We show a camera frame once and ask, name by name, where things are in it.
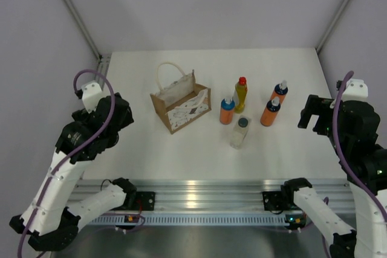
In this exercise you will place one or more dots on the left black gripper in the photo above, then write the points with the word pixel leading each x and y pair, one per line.
pixel 82 116

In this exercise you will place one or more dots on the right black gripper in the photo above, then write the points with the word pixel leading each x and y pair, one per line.
pixel 318 106

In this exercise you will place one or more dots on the orange pump bottle navy top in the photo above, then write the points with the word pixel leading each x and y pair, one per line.
pixel 280 91

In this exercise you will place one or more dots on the clear square bottle dark cap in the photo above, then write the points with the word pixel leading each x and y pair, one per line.
pixel 239 132

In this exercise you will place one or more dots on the yellow dish soap bottle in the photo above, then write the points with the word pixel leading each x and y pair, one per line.
pixel 240 95

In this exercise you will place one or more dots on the orange spray bottle blue top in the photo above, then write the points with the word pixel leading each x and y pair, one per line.
pixel 227 110

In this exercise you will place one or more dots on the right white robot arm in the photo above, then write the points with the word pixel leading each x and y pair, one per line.
pixel 351 125

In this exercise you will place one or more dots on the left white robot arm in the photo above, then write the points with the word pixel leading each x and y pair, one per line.
pixel 50 223

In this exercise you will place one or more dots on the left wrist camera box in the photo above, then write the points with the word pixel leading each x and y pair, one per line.
pixel 90 95

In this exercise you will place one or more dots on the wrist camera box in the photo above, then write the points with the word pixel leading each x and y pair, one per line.
pixel 355 89
pixel 90 95

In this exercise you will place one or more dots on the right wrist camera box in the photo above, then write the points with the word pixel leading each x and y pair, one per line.
pixel 355 89

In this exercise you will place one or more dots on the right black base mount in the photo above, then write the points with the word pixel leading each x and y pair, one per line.
pixel 273 202

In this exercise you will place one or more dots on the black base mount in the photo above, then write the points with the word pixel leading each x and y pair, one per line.
pixel 144 201
pixel 273 202

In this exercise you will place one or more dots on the grey slotted cable duct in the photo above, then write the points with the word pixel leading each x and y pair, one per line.
pixel 193 219

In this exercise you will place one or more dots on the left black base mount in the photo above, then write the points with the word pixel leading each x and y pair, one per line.
pixel 144 201

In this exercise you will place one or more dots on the aluminium mounting rail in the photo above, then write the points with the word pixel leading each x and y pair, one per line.
pixel 212 196

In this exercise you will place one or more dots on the left aluminium frame post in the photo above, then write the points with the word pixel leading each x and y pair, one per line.
pixel 74 13

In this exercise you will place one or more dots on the aluminium frame post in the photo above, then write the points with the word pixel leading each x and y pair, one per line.
pixel 74 13
pixel 332 24

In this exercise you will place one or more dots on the right aluminium frame post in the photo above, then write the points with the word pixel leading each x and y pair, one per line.
pixel 332 24

